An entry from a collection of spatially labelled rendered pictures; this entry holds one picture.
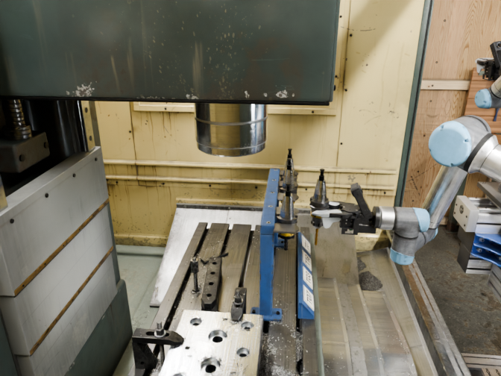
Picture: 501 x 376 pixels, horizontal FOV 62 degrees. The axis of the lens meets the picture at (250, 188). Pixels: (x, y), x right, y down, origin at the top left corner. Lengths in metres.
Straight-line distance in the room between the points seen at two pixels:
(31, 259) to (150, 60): 0.51
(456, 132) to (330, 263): 0.95
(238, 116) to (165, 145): 1.26
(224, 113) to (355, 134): 1.21
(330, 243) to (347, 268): 0.15
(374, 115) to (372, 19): 0.40
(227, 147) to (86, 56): 0.31
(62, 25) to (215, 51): 0.28
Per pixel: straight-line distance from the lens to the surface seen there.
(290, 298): 1.44
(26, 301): 1.06
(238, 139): 0.86
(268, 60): 0.77
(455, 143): 1.22
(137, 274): 2.18
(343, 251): 1.99
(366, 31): 1.92
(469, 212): 1.72
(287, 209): 1.21
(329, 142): 1.98
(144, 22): 0.81
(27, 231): 1.02
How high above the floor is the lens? 1.78
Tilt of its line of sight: 23 degrees down
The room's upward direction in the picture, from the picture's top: straight up
